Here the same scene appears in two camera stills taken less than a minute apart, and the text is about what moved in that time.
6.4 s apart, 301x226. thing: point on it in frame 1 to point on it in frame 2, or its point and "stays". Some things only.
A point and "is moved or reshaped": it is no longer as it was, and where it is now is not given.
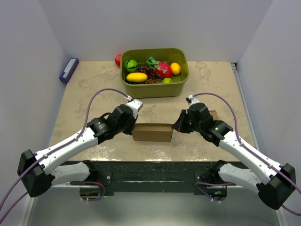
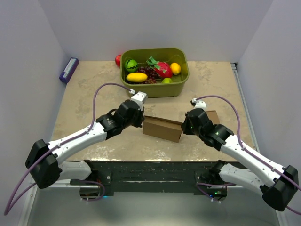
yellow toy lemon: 176,68 stays
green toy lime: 167,80 stays
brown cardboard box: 153,132 is moved or reshaped
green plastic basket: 167,55 stays
